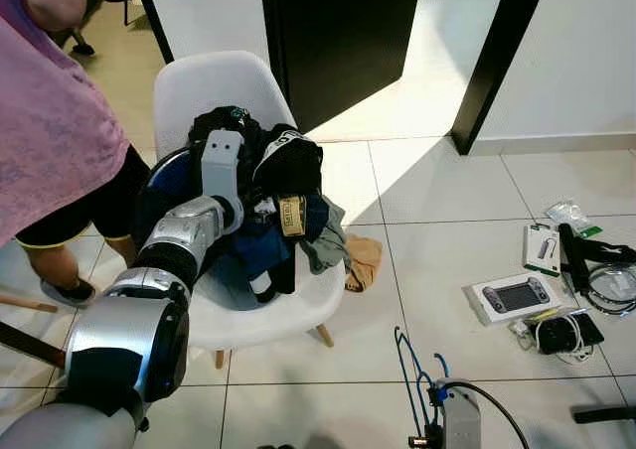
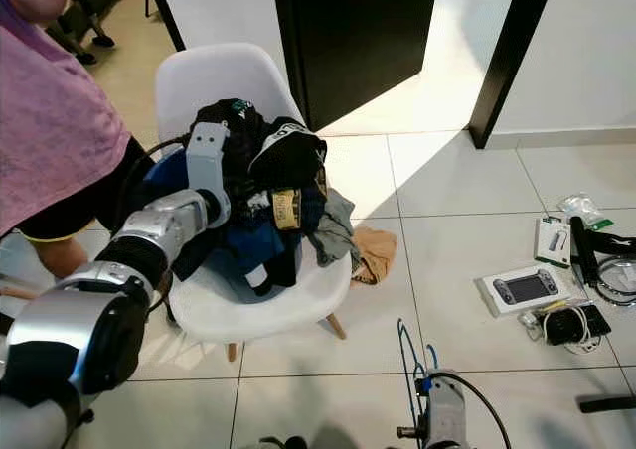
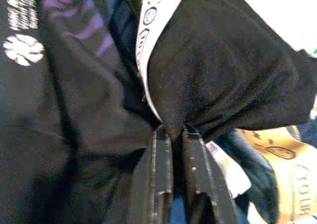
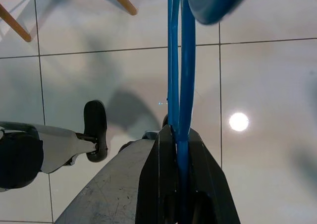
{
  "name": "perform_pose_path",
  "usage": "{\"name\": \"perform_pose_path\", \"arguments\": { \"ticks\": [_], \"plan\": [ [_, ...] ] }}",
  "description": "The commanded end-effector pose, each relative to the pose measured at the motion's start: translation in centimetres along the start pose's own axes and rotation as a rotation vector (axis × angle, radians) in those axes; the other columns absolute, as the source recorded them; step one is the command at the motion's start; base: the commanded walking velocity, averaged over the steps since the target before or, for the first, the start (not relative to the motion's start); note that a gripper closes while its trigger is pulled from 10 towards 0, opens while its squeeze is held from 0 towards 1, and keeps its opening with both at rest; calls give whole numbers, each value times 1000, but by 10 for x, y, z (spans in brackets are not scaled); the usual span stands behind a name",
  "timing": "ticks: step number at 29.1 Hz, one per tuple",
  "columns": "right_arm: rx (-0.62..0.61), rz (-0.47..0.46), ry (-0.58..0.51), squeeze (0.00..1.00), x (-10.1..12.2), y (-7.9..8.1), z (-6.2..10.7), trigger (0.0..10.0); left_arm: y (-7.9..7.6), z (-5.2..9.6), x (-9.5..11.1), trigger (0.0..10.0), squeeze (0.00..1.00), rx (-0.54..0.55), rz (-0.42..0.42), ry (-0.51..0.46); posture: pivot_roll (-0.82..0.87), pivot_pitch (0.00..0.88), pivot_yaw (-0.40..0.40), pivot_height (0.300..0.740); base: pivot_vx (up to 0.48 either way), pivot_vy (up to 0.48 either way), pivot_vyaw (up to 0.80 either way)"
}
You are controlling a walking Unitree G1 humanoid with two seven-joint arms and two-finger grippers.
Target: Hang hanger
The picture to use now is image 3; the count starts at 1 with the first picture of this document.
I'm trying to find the black shorts tan waistband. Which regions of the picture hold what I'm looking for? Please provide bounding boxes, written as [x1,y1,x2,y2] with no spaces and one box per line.
[217,124,317,224]

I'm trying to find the black printed t-shirt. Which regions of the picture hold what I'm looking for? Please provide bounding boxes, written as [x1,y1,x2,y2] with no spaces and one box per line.
[0,0,159,224]

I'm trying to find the black shorts white printed waistband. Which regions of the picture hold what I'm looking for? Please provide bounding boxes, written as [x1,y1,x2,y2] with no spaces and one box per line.
[108,0,317,200]

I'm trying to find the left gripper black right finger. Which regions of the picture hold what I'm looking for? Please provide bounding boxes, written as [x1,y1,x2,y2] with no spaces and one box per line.
[183,123,239,224]

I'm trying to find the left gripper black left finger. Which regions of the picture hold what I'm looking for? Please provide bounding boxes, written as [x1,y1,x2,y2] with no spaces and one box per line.
[131,124,174,224]

